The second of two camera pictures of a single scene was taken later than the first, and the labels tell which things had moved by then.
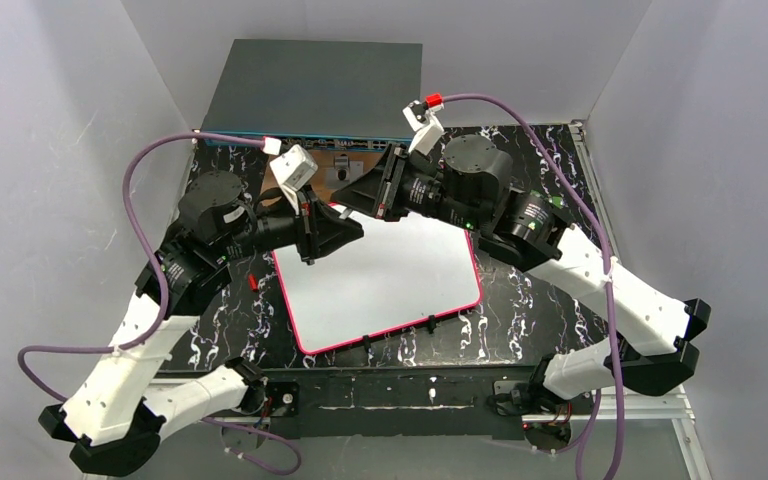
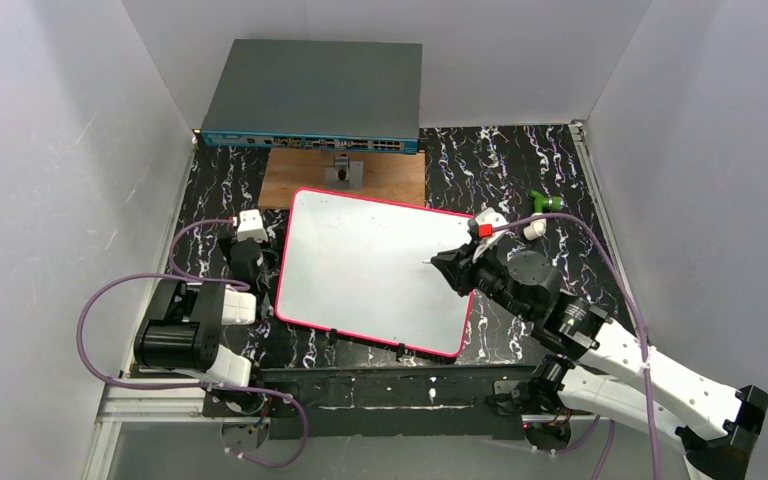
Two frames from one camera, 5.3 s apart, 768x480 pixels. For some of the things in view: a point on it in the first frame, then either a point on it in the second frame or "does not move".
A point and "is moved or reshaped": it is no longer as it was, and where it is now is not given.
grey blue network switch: [327, 95] does not move
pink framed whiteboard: [400, 272] is moved or reshaped
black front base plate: [414, 402] does not move
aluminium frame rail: [586, 150] does not move
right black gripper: [391, 187] → [466, 263]
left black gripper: [308, 232] → [241, 249]
